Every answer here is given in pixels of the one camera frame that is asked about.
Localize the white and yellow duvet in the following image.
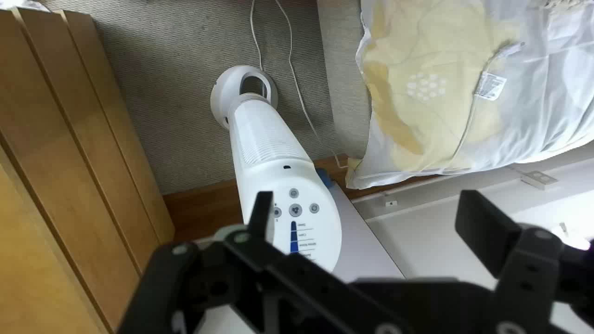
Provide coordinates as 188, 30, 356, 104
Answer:
343, 0, 594, 191

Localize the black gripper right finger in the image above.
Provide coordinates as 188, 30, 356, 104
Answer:
452, 187, 594, 334

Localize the light wooden dresser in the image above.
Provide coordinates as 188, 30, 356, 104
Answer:
0, 6, 175, 334

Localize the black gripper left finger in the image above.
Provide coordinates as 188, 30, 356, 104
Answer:
116, 189, 404, 334

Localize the thin white power cord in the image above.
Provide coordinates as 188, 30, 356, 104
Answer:
246, 0, 487, 173

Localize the tall white flat panel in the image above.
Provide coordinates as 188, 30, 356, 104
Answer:
326, 147, 594, 334

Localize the white tower fan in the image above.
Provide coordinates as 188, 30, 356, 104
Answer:
207, 63, 343, 275

